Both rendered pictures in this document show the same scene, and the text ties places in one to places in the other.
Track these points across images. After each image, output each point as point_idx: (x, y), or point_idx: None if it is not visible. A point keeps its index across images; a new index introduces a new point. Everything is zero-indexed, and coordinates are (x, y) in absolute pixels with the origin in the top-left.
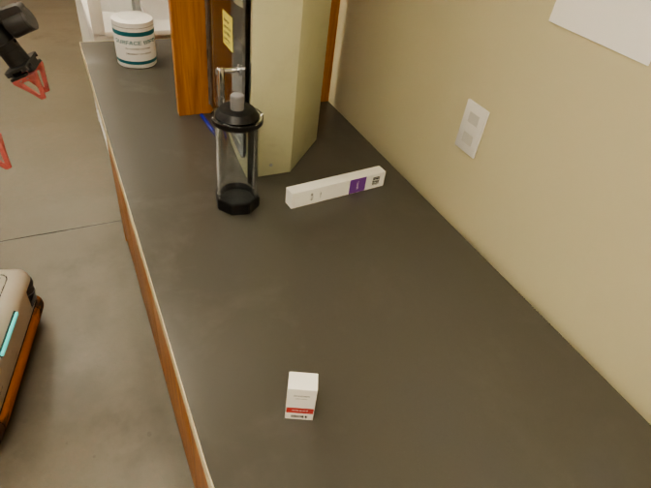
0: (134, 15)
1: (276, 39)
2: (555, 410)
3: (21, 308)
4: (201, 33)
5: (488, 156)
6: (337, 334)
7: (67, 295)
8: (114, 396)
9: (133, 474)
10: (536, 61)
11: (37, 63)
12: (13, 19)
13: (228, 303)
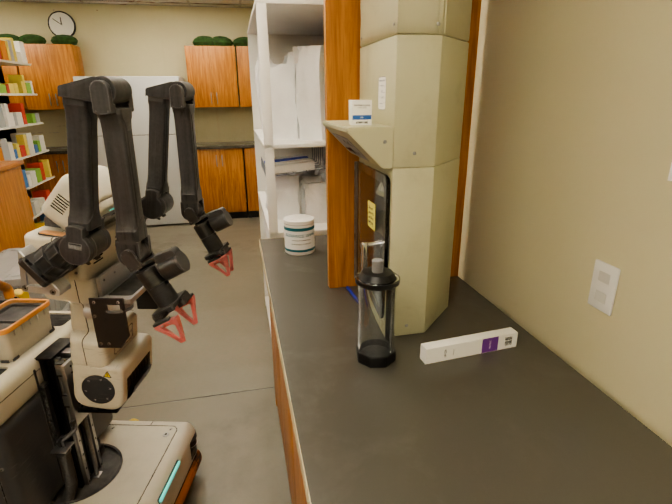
0: (300, 216)
1: (411, 217)
2: None
3: (183, 458)
4: (350, 222)
5: (627, 312)
6: (477, 491)
7: (221, 452)
8: None
9: None
10: (662, 217)
11: (227, 249)
12: (216, 219)
13: (364, 448)
